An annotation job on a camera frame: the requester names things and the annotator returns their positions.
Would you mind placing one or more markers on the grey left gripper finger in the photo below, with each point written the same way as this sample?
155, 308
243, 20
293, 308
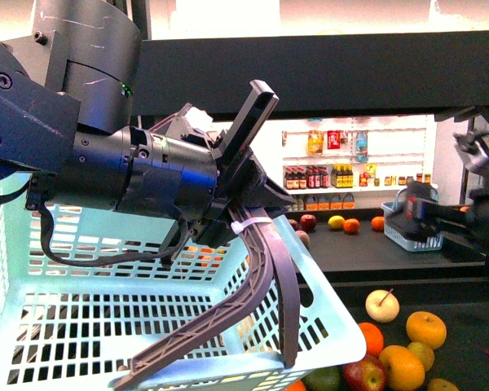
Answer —
218, 318
288, 292

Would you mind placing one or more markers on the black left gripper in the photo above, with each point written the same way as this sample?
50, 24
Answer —
143, 173

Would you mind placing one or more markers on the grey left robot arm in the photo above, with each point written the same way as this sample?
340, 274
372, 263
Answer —
65, 104

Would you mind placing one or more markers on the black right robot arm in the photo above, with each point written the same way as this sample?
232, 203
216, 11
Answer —
419, 216

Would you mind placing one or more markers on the black far shelf tray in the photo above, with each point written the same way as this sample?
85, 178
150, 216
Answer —
337, 251

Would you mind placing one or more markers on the black shelf tray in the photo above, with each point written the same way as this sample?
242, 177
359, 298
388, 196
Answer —
463, 305
337, 251

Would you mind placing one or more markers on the far yellow lemon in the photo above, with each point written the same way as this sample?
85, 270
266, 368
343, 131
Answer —
336, 222

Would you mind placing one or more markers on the black upper shelf board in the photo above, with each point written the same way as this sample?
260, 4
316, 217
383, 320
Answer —
317, 76

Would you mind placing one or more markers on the black front shelf tray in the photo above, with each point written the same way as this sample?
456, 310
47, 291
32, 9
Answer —
463, 305

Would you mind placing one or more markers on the far pink peach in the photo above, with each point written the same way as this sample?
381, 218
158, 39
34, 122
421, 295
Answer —
304, 237

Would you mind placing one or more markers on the far dark red apple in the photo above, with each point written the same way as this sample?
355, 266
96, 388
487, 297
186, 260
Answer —
308, 222

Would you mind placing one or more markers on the far orange mandarin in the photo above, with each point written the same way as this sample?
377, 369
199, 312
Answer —
351, 226

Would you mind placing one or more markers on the white pear with stem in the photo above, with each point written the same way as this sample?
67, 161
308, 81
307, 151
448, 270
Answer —
382, 306

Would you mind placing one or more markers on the small orange mandarin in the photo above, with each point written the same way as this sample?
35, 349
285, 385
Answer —
375, 341

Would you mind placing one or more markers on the large orange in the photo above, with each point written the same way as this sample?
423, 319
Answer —
296, 386

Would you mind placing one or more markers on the green lime upper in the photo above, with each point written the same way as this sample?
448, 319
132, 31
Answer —
323, 379

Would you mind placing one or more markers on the red yellow apple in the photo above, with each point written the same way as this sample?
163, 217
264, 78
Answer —
366, 374

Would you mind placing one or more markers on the orange yellow apple right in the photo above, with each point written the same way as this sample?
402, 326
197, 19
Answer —
427, 328

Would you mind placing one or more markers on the small blue basket far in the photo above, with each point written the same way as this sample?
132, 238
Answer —
402, 228

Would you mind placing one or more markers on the orange yellow fruit centre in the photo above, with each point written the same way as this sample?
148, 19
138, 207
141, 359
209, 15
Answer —
404, 370

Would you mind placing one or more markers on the brown kiwi upper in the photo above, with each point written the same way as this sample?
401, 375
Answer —
424, 353

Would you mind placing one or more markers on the brown kiwi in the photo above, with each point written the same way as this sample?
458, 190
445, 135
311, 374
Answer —
424, 353
439, 384

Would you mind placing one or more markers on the large light blue basket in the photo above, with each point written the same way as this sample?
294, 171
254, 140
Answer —
64, 328

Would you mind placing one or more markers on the brown kiwi lower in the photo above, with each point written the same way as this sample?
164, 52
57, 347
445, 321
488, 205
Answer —
439, 384

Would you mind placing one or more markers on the white wall goods shelf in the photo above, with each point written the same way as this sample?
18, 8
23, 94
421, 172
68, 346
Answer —
355, 162

